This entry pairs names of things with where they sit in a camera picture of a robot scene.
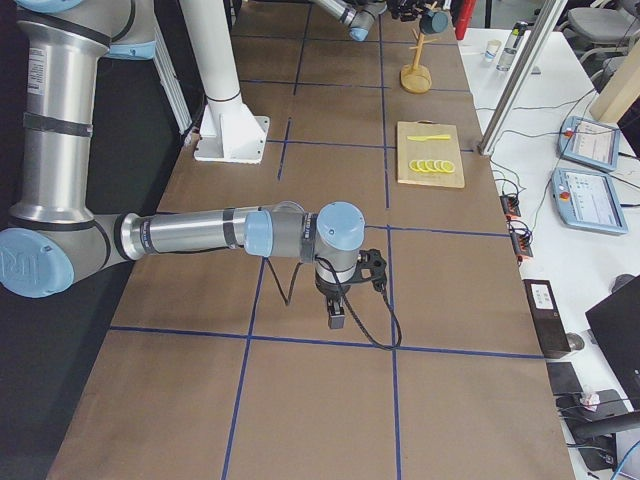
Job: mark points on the white paper cup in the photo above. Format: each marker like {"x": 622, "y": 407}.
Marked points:
{"x": 491, "y": 50}

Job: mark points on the black laptop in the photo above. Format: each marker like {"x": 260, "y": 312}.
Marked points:
{"x": 614, "y": 323}

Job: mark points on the teach pendant far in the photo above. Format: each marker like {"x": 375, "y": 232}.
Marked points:
{"x": 589, "y": 143}

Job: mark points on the black box with label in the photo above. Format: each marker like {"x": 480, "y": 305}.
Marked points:
{"x": 546, "y": 319}

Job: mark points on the orange black adapter far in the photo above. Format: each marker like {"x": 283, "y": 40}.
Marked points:
{"x": 510, "y": 206}

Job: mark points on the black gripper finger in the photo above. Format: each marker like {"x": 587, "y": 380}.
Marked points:
{"x": 336, "y": 314}

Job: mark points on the teach pendant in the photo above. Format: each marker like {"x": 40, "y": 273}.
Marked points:
{"x": 589, "y": 143}
{"x": 587, "y": 200}

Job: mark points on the orange black adapter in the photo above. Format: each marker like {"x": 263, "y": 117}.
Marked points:
{"x": 510, "y": 206}
{"x": 521, "y": 238}

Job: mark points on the grey office chair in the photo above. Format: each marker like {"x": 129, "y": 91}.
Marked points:
{"x": 606, "y": 30}

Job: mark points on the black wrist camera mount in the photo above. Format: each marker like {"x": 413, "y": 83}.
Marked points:
{"x": 370, "y": 268}
{"x": 406, "y": 10}

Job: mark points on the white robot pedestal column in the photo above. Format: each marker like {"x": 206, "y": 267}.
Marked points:
{"x": 229, "y": 132}

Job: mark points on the orange black adapter near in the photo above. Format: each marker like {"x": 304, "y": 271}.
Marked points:
{"x": 521, "y": 238}

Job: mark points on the teach pendant near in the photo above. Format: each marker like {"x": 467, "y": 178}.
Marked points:
{"x": 587, "y": 200}

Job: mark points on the wooden cup storage rack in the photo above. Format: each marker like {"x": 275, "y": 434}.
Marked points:
{"x": 416, "y": 78}

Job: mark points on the wooden cutting board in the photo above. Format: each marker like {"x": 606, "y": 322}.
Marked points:
{"x": 418, "y": 162}

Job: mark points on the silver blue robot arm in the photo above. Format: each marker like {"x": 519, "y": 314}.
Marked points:
{"x": 54, "y": 241}
{"x": 358, "y": 16}

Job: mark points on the clear water bottle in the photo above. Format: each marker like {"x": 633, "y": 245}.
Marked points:
{"x": 511, "y": 46}

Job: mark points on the dark teal mug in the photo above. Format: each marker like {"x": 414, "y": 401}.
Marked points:
{"x": 433, "y": 22}

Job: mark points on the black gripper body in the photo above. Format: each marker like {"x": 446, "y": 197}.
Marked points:
{"x": 330, "y": 289}

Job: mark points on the yellow plastic knife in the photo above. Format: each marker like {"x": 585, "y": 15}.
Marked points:
{"x": 425, "y": 138}

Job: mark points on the aluminium frame post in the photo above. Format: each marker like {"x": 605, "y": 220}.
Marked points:
{"x": 543, "y": 27}

